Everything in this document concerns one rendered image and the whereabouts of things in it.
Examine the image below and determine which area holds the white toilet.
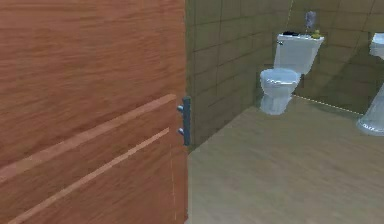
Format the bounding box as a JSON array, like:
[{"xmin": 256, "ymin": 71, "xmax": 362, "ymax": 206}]
[{"xmin": 259, "ymin": 31, "xmax": 325, "ymax": 116}]

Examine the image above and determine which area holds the brown wooden room door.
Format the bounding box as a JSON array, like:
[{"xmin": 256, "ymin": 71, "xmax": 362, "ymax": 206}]
[{"xmin": 0, "ymin": 0, "xmax": 190, "ymax": 224}]

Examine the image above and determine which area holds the grey translucent bottle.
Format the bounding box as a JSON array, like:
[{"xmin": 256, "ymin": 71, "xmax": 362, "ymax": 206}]
[{"xmin": 304, "ymin": 10, "xmax": 318, "ymax": 34}]

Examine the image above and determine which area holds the grey bar door handle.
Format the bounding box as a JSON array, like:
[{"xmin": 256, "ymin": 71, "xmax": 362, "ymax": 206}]
[{"xmin": 176, "ymin": 95, "xmax": 193, "ymax": 147}]

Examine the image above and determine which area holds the white pedestal sink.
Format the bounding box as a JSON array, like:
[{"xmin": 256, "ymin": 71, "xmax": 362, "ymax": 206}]
[{"xmin": 355, "ymin": 32, "xmax": 384, "ymax": 137}]

